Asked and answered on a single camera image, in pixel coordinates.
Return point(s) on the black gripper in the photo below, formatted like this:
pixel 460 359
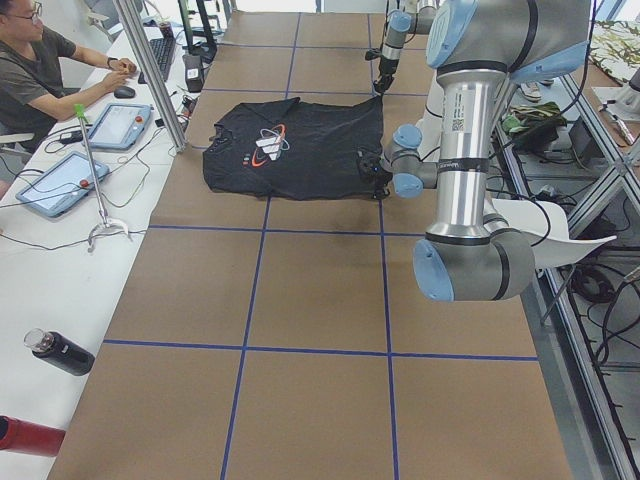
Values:
pixel 386 67
pixel 381 178

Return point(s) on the black graphic t-shirt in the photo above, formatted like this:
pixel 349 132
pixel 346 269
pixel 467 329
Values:
pixel 293 149

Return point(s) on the black computer mouse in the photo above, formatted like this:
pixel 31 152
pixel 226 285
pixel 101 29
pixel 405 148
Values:
pixel 124 92

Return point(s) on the black box with label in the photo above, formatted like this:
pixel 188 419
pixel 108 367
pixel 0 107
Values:
pixel 194 77

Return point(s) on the blue teach pendant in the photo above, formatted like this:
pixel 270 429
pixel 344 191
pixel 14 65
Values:
pixel 119 126
pixel 59 188

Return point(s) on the aluminium frame post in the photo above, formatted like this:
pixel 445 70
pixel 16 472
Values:
pixel 132 23

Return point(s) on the black keyboard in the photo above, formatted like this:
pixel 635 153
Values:
pixel 163 50

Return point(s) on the seated person in grey shirt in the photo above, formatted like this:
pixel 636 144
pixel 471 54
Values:
pixel 33 98

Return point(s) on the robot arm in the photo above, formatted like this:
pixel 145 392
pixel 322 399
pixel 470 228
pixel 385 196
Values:
pixel 470 252
pixel 401 25

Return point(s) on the red bottle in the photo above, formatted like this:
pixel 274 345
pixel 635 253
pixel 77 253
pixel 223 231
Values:
pixel 20 436

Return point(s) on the far blue teach pendant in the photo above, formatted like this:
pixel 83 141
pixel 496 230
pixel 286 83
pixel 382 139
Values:
pixel 119 126

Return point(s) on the camouflage cloth pile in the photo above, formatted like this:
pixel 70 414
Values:
pixel 533 127

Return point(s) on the black water bottle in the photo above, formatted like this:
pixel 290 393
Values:
pixel 59 351

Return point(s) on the metal stand with green tip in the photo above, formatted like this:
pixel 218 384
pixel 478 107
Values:
pixel 107 224

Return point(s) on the white plastic chair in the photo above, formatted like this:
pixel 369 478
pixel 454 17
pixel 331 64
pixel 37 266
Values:
pixel 545 226

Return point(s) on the near blue teach pendant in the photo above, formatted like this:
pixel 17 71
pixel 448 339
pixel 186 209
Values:
pixel 59 188

